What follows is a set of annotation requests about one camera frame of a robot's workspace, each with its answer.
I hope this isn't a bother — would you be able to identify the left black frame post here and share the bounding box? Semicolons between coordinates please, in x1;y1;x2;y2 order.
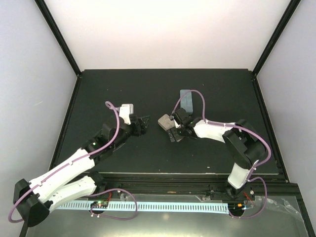
35;0;81;77

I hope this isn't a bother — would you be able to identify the left green circuit board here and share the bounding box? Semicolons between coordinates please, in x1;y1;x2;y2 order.
90;200;109;209

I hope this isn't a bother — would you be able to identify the grey fuzzy glasses case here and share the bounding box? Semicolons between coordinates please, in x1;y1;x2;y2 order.
158;114;176;132

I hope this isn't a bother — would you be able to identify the blue fuzzy glasses case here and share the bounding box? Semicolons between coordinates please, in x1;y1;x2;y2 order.
180;89;193;115

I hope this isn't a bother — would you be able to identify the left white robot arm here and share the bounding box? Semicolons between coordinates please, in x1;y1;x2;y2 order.
13;114;150;227

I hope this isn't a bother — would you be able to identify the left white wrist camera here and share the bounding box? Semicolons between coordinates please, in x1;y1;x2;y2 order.
119;104;134;125

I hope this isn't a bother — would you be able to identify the right black frame post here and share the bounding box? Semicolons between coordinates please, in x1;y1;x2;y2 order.
252;0;301;76

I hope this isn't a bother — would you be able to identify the right small circuit board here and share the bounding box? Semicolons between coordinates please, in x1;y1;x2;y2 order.
228;203;248;212

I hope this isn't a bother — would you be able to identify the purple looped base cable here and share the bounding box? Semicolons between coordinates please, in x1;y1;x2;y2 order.
89;188;141;220

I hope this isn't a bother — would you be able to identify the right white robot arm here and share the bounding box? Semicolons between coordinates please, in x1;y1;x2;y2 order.
158;109;272;199

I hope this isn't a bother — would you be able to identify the black frame post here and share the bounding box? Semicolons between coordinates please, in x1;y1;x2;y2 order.
252;0;301;76
35;0;81;77

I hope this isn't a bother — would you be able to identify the white slotted cable duct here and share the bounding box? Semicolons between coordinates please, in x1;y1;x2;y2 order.
58;200;229;214

